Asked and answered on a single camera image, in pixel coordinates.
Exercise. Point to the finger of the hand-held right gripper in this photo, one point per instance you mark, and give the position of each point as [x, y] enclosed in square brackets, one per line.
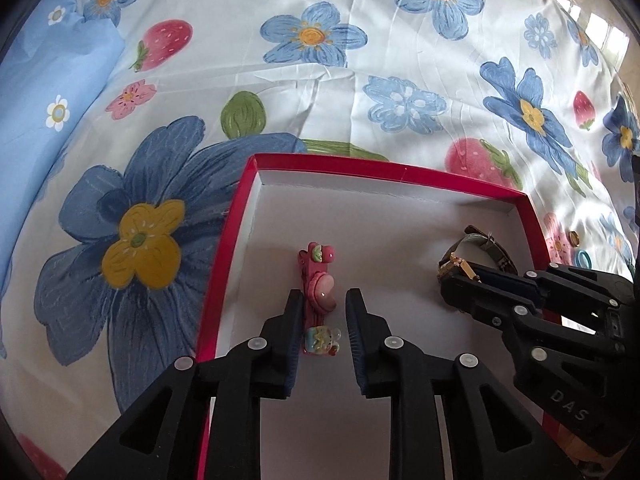
[475, 300]
[505, 282]

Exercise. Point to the gold wristwatch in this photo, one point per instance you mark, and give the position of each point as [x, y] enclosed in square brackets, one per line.
[492, 247]

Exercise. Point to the light blue pillow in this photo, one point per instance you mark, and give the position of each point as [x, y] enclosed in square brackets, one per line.
[45, 85]

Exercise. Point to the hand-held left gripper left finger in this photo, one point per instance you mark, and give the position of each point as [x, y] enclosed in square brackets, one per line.
[295, 342]

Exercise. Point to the pink hair clip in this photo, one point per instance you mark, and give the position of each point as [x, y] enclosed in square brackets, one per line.
[320, 287]

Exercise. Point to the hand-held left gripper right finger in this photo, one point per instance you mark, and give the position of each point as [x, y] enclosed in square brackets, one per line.
[356, 342]

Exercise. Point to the red cardboard box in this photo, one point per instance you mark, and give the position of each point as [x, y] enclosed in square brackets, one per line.
[400, 240]

